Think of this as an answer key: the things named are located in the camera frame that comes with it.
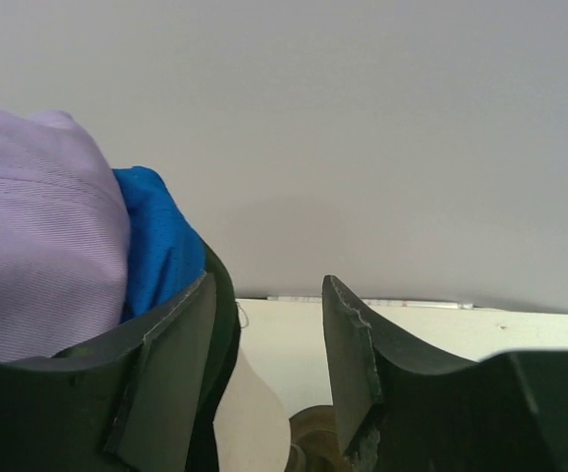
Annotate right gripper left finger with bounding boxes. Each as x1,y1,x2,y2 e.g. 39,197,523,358
0,275,216,471

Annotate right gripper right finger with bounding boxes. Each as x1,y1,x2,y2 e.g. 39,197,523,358
322,275,568,471

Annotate black cap gold logo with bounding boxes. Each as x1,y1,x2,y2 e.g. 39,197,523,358
185,244,241,472

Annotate blue perforated cap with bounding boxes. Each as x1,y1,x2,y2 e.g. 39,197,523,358
113,166,205,323

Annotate lavender LA baseball cap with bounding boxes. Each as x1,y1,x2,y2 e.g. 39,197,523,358
0,110,130,362

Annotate wooden mannequin head stand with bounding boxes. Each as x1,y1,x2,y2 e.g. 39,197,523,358
212,343,349,472

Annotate aluminium frame rails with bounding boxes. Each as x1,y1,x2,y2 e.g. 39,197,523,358
266,296,475,310

